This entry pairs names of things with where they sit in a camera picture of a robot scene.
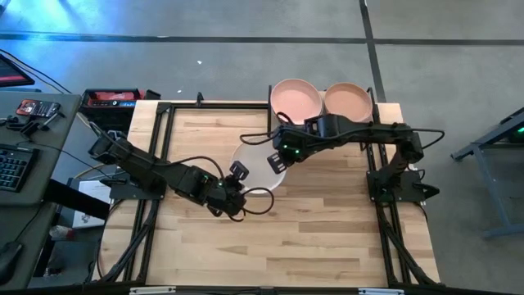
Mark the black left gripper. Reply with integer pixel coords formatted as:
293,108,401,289
199,174,248,218

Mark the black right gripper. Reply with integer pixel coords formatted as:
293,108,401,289
266,125,317,175

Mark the cream white plate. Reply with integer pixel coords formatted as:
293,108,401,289
230,140,288,196

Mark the pink plate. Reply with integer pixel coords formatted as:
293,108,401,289
269,78,324,126

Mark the terracotta plate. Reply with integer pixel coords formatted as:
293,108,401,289
323,82,374,124

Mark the white paper sheet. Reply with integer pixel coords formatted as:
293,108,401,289
72,179,115,229

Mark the black beam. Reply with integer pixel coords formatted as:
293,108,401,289
43,179,112,221

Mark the red black power station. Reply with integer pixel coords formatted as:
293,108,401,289
79,88,147,133

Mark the red white bottle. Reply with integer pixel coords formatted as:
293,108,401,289
48,225,77,243

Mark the grey desk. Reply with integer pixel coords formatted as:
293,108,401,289
0,90,83,293

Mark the grey metal stand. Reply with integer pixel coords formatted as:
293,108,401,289
449,106,524,241

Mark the black adapter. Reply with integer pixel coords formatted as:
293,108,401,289
19,112,67,138

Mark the red black handheld device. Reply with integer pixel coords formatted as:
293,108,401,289
16,99,62,119

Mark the black keyboard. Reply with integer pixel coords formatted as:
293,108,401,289
0,143,41,193

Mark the black computer mouse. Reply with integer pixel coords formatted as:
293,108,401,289
0,241,25,284

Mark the black device green light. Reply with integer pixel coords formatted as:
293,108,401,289
506,122,524,144

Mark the black monitor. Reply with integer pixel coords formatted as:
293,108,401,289
0,52,36,89

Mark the black cable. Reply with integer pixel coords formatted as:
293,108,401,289
240,187,275,217
157,154,226,181
238,111,296,148

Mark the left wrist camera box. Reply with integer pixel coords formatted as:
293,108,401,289
228,160,251,182

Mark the silver bracket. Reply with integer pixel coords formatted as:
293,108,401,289
129,286,178,295
358,288,406,295

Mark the black aluminium rig frame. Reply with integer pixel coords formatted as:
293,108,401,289
90,86,442,295

